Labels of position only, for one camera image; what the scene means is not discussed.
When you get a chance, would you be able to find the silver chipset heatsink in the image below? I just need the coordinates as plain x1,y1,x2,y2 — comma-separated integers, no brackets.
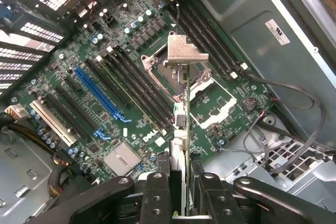
103,141,142,176

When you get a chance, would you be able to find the green Dell motherboard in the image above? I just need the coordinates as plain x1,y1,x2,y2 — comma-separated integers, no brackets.
10,0,276,180

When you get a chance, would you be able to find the coin cell battery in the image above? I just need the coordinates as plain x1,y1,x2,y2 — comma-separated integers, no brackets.
241,97,256,112

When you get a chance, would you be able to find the blue expansion slot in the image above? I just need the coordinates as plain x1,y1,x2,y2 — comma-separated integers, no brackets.
74,66,132,124

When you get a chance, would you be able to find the white expansion slot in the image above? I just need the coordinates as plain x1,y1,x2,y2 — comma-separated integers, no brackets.
30,100,77,147

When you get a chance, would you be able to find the open PC case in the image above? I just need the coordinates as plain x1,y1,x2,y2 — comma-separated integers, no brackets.
0,0,336,224

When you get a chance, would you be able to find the black yellow power wire bundle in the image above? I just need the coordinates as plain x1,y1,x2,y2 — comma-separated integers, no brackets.
0,104,79,201

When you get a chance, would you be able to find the black looped wire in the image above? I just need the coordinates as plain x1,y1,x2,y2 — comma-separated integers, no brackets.
243,71,328,175

